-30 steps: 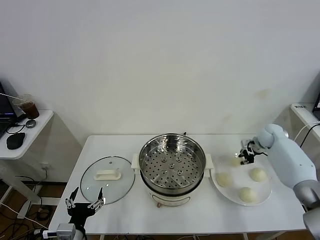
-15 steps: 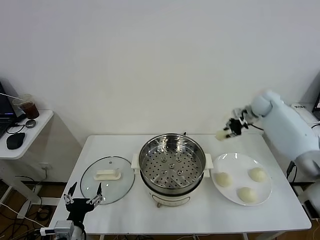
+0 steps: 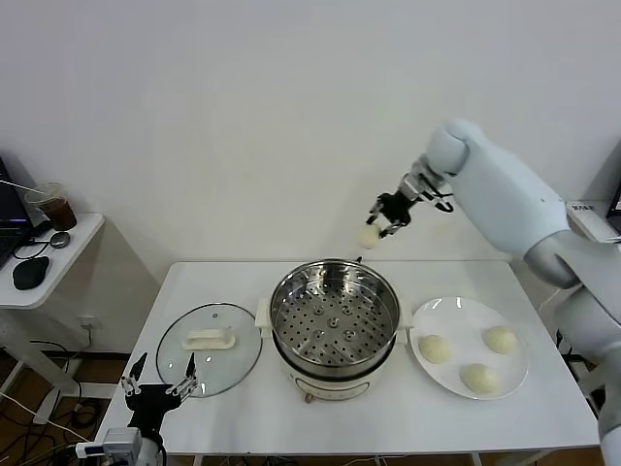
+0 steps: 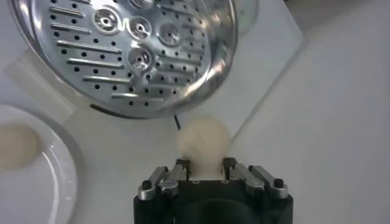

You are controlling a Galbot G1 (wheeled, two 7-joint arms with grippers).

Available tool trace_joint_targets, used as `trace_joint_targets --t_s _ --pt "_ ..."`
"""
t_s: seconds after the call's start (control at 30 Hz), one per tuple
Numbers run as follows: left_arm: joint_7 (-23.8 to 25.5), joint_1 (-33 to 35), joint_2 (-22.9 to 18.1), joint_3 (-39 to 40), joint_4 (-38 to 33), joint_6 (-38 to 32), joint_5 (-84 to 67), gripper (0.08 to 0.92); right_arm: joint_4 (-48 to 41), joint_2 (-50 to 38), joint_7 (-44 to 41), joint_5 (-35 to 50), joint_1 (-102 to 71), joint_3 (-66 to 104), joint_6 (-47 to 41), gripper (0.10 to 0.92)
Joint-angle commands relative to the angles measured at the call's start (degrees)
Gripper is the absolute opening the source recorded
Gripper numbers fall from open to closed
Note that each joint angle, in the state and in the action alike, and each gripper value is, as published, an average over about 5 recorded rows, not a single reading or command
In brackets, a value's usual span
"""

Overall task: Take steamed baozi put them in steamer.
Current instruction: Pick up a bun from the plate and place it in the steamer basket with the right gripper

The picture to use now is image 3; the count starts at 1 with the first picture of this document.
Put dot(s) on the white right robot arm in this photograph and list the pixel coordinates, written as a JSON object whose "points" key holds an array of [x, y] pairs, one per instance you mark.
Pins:
{"points": [[509, 194]]}

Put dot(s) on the printed label sticker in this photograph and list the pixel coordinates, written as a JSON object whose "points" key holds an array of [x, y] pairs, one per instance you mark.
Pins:
{"points": [[583, 207]]}

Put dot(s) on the white round plate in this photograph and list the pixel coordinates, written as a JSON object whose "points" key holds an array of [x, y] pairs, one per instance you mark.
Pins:
{"points": [[466, 320]]}

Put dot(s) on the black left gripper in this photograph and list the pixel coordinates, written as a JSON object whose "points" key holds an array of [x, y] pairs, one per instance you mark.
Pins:
{"points": [[148, 405]]}

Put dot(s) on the white wall outlet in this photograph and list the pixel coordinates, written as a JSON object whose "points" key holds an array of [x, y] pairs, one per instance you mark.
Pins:
{"points": [[88, 321]]}

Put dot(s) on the small round metal disc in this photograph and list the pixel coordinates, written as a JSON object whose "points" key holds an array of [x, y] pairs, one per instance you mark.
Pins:
{"points": [[60, 239]]}

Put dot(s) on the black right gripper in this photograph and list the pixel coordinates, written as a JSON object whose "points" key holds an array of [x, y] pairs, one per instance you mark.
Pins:
{"points": [[395, 208]]}

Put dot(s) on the black computer mouse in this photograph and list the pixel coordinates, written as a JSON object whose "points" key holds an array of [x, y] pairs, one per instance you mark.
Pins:
{"points": [[30, 272]]}

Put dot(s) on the white side table with laptop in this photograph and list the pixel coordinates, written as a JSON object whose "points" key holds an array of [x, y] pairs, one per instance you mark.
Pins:
{"points": [[58, 262]]}

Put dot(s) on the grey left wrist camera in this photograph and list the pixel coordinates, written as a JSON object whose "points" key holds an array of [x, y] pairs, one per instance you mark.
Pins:
{"points": [[121, 442]]}

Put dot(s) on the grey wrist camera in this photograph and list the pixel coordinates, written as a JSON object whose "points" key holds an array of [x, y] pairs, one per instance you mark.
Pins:
{"points": [[415, 188], [121, 442]]}

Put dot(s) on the plastic cup dark drink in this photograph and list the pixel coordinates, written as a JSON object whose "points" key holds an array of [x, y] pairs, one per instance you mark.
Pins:
{"points": [[59, 212]]}

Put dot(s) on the round glass pot lid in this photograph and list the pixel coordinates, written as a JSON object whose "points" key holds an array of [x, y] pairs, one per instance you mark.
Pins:
{"points": [[228, 359]]}

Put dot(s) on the black laptop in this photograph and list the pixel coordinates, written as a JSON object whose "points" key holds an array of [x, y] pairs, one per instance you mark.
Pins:
{"points": [[9, 213]]}

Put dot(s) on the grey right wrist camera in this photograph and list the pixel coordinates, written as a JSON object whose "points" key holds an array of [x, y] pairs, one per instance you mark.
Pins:
{"points": [[415, 188]]}

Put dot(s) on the stainless steel steamer basket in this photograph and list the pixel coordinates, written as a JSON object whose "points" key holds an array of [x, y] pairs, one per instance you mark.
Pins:
{"points": [[310, 335]]}

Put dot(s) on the thin drinking straw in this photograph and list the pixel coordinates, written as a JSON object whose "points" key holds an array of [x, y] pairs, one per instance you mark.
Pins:
{"points": [[19, 185]]}

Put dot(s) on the white steamed baozi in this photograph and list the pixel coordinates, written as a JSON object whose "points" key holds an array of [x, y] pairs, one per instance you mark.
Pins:
{"points": [[367, 236], [479, 378], [435, 348], [500, 339]]}

